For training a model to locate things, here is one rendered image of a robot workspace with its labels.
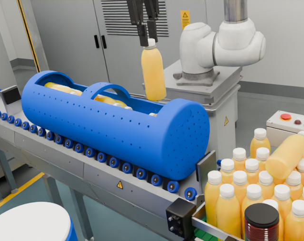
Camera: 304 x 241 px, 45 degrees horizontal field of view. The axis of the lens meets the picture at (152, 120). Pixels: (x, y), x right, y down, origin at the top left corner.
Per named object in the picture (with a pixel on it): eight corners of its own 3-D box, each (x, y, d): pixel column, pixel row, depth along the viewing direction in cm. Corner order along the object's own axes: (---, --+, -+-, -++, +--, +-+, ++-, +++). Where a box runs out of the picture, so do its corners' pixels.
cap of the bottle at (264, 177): (273, 176, 105) (274, 171, 104) (272, 184, 102) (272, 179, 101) (259, 174, 106) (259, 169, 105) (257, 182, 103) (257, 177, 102)
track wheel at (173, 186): (171, 178, 129) (168, 178, 127) (181, 182, 126) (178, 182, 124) (167, 191, 129) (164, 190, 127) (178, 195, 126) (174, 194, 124)
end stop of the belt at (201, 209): (253, 158, 137) (253, 152, 135) (255, 159, 136) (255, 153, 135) (191, 223, 112) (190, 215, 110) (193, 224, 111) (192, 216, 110)
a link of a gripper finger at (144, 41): (146, 24, 113) (144, 24, 112) (148, 46, 116) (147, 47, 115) (138, 23, 115) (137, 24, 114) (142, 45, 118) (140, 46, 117)
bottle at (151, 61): (160, 102, 122) (153, 48, 114) (143, 100, 126) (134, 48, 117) (169, 93, 128) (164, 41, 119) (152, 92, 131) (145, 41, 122)
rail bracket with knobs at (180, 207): (185, 217, 121) (181, 193, 117) (202, 226, 117) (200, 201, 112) (166, 235, 115) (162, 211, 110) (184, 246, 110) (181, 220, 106)
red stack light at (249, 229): (254, 216, 74) (254, 201, 73) (284, 228, 70) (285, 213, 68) (238, 235, 70) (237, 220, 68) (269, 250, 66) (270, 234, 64)
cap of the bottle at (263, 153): (264, 160, 112) (264, 155, 111) (254, 156, 115) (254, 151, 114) (271, 154, 114) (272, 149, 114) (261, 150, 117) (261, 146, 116)
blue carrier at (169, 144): (76, 109, 198) (60, 60, 183) (214, 152, 142) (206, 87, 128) (33, 136, 181) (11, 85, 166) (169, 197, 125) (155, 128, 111)
